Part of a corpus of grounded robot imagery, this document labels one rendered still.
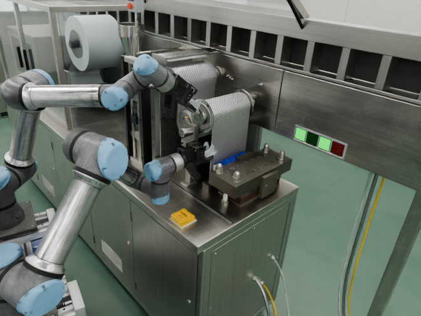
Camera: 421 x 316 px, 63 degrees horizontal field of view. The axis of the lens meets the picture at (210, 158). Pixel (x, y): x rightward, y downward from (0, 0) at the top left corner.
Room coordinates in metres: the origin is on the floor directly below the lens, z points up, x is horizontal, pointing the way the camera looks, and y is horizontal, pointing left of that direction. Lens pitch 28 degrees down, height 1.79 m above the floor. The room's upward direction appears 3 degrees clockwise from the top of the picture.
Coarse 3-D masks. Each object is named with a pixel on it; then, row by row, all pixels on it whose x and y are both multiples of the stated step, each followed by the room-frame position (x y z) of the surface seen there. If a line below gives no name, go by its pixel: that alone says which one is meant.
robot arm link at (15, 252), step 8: (0, 248) 0.76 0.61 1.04; (8, 248) 0.76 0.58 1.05; (16, 248) 0.76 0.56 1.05; (0, 256) 0.72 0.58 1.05; (8, 256) 0.72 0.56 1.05; (16, 256) 0.73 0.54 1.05; (24, 256) 0.76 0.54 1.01; (0, 264) 0.69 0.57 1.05; (8, 264) 0.70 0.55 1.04; (16, 264) 0.71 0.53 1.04; (0, 272) 0.68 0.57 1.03; (0, 280) 0.67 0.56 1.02; (0, 296) 0.68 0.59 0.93
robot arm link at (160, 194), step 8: (144, 184) 1.17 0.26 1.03; (152, 184) 1.14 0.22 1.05; (160, 184) 1.13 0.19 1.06; (168, 184) 1.16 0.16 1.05; (144, 192) 1.17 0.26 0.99; (152, 192) 1.14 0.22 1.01; (160, 192) 1.13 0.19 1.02; (168, 192) 1.16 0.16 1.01; (152, 200) 1.15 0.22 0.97; (160, 200) 1.13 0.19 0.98; (168, 200) 1.16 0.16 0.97
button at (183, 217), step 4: (176, 212) 1.14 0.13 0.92; (180, 212) 1.14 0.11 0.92; (184, 212) 1.15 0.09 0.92; (188, 212) 1.15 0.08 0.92; (172, 216) 1.12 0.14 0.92; (176, 216) 1.11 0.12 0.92; (180, 216) 1.12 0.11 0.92; (184, 216) 1.12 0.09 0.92; (188, 216) 1.12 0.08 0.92; (192, 216) 1.12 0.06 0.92; (176, 220) 1.10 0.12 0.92; (180, 220) 1.09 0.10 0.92; (184, 220) 1.09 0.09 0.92; (188, 220) 1.10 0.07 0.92; (192, 220) 1.12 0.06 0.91; (180, 224) 1.08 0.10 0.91; (184, 224) 1.09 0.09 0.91
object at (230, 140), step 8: (248, 120) 1.53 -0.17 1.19; (224, 128) 1.42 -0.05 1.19; (232, 128) 1.45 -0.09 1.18; (240, 128) 1.49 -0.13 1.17; (216, 136) 1.38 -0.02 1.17; (224, 136) 1.42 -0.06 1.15; (232, 136) 1.46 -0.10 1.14; (240, 136) 1.50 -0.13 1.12; (216, 144) 1.38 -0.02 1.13; (224, 144) 1.42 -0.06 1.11; (232, 144) 1.46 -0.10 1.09; (240, 144) 1.50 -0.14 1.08; (224, 152) 1.42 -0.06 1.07; (232, 152) 1.46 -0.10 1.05; (240, 152) 1.50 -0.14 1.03; (216, 160) 1.39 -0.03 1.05
